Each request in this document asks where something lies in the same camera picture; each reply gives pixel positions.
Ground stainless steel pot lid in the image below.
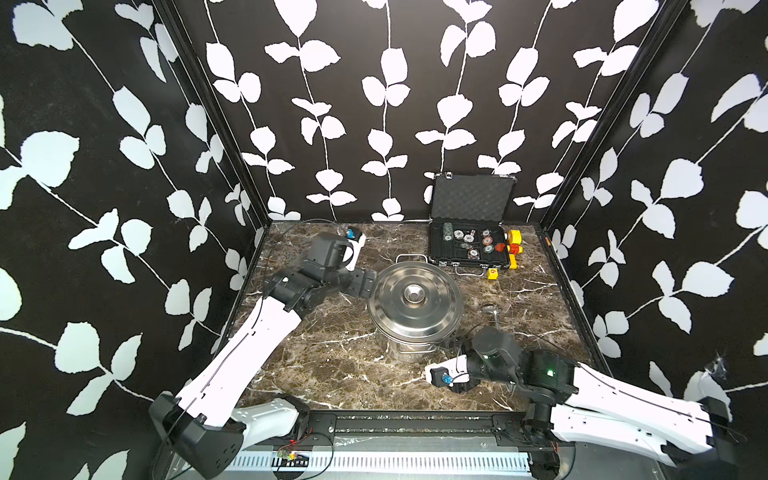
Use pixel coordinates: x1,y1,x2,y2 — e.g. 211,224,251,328
367,261,465,344

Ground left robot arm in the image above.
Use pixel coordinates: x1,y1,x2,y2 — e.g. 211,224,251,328
149,227,377,479

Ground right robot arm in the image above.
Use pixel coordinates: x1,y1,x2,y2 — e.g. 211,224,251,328
425,326,738,479

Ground blue green chip stack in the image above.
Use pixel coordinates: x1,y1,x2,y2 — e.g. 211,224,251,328
442,222,454,242

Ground black poker chip case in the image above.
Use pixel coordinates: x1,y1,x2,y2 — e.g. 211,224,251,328
428,172,517,269

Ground yellow red toy block figure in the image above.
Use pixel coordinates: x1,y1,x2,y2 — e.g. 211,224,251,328
507,230,524,269

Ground perforated metal rail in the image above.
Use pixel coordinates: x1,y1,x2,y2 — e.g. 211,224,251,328
226,451,532,478

